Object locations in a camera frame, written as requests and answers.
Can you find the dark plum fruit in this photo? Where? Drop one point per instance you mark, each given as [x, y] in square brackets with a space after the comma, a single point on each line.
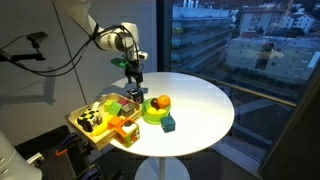
[154, 102]

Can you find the teal cube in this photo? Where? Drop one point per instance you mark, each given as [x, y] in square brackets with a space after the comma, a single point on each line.
[168, 124]

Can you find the orange block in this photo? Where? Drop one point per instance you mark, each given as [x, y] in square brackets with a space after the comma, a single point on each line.
[115, 121]

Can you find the orange fruit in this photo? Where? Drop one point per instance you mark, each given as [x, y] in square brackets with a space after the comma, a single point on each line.
[163, 101]

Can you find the black checkered cube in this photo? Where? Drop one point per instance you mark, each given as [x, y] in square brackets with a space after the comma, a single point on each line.
[89, 119]

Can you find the wooden tray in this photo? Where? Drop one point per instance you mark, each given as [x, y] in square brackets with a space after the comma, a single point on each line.
[100, 141]

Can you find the window handrail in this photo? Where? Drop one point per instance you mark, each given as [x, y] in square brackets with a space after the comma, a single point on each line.
[233, 86]

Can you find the black camera on stand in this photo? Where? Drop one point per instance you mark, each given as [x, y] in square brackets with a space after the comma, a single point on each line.
[37, 37]

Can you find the magenta block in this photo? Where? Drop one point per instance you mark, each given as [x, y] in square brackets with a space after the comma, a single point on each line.
[123, 101]

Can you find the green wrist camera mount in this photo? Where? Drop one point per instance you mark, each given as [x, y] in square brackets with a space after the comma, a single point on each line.
[118, 62]

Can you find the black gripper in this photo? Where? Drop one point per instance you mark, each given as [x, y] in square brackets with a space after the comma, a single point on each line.
[133, 68]

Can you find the white table pedestal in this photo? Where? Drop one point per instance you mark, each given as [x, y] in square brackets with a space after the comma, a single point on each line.
[161, 170]

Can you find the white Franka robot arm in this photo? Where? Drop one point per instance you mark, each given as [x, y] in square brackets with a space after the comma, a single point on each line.
[108, 40]

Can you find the large orange green white cube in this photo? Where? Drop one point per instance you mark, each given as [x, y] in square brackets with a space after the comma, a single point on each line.
[128, 134]

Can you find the yellow-green block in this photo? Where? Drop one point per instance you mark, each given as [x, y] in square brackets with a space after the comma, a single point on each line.
[107, 105]

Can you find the yellow banana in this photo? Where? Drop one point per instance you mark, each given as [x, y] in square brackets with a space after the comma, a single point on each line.
[101, 127]

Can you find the grey block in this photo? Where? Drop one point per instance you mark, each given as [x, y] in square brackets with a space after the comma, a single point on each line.
[127, 110]

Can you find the yellow fruit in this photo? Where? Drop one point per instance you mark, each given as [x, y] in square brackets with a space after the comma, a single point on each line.
[154, 111]

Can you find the green bowl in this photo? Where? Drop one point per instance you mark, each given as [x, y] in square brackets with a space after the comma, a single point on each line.
[154, 118]

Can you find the green block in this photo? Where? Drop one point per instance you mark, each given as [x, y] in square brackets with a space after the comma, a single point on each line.
[115, 108]

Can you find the white rounded machine housing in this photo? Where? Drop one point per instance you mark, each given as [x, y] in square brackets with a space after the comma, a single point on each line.
[13, 160]

